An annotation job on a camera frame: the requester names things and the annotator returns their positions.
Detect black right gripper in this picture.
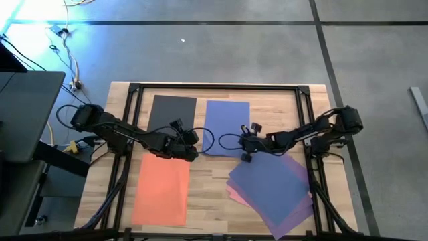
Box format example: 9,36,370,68
240,122,271,164

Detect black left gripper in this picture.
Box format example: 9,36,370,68
158,118,199,163

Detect black paper sheet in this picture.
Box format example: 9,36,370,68
146,94,198,137

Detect orange paper sheet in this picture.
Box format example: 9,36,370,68
130,152,191,228

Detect pink paper sheet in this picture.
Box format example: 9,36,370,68
225,179,252,209

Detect lilac paper sheet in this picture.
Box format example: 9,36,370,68
230,155,316,241

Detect yellow connector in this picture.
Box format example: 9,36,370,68
64,140,81,155

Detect black desk leg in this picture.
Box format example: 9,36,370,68
32,139,92,179

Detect grey desk top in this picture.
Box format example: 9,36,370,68
0,70,67,163

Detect black power adapter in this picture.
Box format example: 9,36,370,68
49,25,70,38

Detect grey metal bar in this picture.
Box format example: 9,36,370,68
410,86,428,132

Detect black-framed monitor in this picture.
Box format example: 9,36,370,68
0,42,29,74

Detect black right camera cable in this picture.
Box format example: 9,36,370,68
218,133,247,151

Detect black frame strut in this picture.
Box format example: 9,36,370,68
82,165,130,232
309,173,357,235

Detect white floor cable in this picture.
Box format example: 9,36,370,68
62,0,83,90

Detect black shoulder cable loop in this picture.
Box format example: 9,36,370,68
55,104,88,131

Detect yellow cable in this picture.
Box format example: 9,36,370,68
46,120,55,145

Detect black floor cable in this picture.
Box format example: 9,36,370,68
0,34,48,72

